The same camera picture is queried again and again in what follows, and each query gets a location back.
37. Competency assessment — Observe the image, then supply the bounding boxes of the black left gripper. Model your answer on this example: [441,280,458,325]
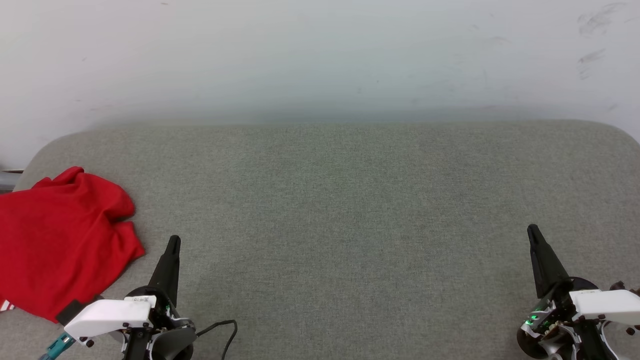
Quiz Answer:
[122,235,197,360]

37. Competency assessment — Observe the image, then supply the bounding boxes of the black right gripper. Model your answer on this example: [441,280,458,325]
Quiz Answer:
[517,224,609,360]

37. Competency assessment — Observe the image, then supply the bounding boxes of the red and white jersey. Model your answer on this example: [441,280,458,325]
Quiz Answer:
[0,166,146,324]

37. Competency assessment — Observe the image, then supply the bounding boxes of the white left camera bracket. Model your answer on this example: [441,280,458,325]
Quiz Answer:
[64,296,157,347]

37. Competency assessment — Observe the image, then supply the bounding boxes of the teal cable connector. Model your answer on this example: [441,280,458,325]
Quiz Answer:
[39,332,77,360]

